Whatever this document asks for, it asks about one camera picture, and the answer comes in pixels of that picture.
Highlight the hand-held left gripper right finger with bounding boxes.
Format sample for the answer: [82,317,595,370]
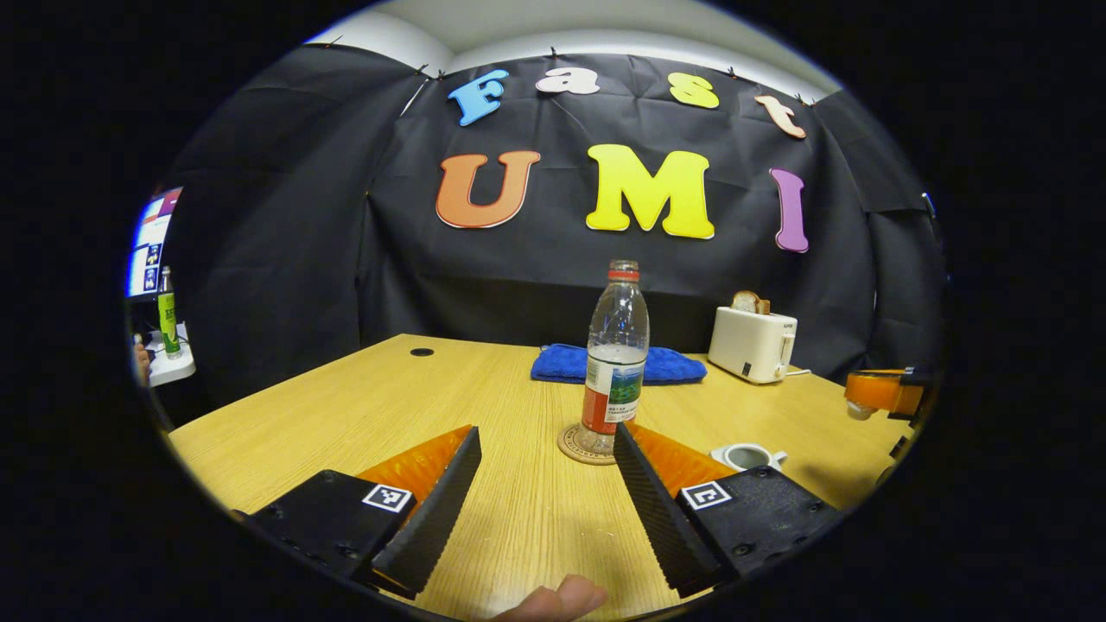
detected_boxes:
[610,422,845,600]

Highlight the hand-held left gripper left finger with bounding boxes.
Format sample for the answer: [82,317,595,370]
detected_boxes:
[245,425,483,600]

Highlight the white teacup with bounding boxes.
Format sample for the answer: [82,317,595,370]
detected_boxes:
[710,442,789,473]

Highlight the round wooden coaster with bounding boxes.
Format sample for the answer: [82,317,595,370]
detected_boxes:
[557,422,619,467]

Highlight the clear plastic water bottle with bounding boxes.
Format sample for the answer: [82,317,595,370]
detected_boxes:
[581,260,650,456]

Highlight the green bottle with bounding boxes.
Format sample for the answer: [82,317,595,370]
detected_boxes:
[156,266,183,360]

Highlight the white toaster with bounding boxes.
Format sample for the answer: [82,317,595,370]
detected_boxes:
[708,307,798,384]

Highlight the blue folded towel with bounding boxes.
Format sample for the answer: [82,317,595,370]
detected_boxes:
[530,343,708,385]

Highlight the black backdrop cloth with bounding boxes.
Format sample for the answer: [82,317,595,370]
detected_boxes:
[164,43,947,407]

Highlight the white power strip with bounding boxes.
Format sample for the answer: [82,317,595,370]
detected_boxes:
[145,322,197,388]

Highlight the computer monitor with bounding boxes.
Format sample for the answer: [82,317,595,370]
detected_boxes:
[127,187,184,299]

